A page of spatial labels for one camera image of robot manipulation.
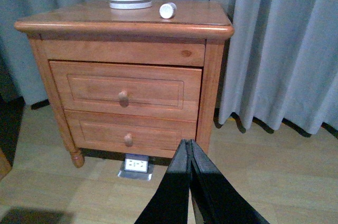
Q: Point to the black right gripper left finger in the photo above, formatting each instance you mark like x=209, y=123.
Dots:
x=171, y=200

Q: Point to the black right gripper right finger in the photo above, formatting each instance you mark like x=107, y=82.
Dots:
x=214, y=199

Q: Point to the wooden drawer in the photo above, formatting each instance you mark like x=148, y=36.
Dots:
x=163, y=92
x=128, y=134

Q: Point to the white medicine bottle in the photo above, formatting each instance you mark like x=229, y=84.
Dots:
x=167, y=10

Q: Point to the floor power socket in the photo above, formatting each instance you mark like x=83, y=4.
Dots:
x=136, y=167

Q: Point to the wooden nightstand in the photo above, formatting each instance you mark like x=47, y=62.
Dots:
x=93, y=32

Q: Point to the grey curtain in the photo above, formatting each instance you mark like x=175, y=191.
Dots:
x=282, y=61

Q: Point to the wooden bed frame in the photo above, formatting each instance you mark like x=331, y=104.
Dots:
x=5, y=166

